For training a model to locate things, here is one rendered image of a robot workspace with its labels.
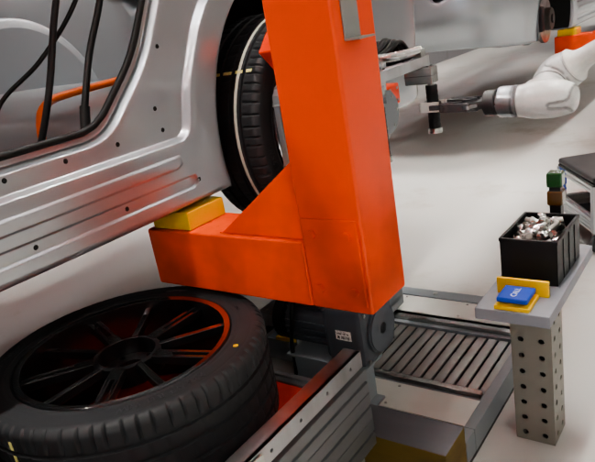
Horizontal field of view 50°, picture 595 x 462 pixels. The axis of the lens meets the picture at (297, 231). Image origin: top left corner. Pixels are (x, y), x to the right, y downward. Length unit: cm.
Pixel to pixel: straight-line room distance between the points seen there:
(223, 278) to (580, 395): 109
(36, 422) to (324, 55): 90
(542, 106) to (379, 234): 68
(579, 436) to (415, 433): 45
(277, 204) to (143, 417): 54
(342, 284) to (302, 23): 55
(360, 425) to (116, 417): 60
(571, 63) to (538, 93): 16
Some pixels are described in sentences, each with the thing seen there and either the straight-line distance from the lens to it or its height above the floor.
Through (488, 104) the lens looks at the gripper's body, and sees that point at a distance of 191.
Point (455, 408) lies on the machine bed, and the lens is 185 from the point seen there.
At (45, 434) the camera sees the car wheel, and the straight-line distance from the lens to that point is 134.
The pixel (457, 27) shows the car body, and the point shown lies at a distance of 433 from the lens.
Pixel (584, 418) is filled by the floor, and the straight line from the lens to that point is 196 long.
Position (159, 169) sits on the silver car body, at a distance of 157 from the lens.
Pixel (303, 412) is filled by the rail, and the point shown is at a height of 38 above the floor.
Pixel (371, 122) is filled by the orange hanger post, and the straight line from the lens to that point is 134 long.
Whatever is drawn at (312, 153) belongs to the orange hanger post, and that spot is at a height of 88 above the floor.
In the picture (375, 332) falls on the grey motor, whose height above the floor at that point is 33.
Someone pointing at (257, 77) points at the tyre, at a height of 102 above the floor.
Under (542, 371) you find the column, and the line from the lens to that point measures 174.
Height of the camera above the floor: 116
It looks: 19 degrees down
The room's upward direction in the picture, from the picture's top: 10 degrees counter-clockwise
